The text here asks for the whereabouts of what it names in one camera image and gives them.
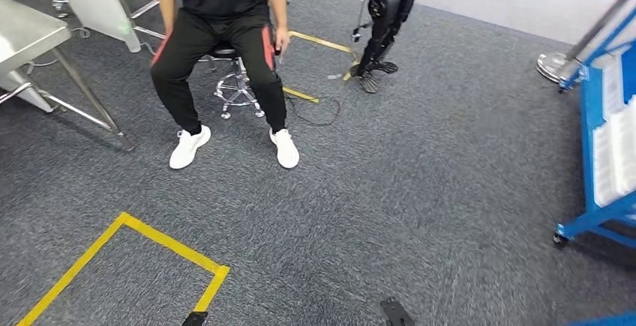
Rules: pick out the person's left hand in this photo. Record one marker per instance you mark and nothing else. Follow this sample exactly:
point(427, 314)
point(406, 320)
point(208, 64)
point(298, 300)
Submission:
point(282, 40)

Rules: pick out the stainless steel workbench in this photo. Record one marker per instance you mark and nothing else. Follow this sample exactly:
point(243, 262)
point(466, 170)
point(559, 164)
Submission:
point(25, 31)

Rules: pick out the yellow floor tape square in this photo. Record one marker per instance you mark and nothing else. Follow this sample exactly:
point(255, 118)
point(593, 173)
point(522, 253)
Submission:
point(74, 266)
point(323, 42)

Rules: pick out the chrome stool with black seat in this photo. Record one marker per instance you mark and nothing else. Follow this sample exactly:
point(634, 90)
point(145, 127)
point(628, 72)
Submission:
point(236, 90)

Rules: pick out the black humanoid robot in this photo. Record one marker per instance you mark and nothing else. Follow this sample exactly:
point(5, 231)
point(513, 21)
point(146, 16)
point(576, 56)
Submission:
point(387, 16)

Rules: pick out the white plastic crate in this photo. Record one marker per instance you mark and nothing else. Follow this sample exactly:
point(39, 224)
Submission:
point(613, 165)

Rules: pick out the chrome stanchion post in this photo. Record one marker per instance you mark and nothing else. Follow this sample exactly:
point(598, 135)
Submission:
point(551, 63)

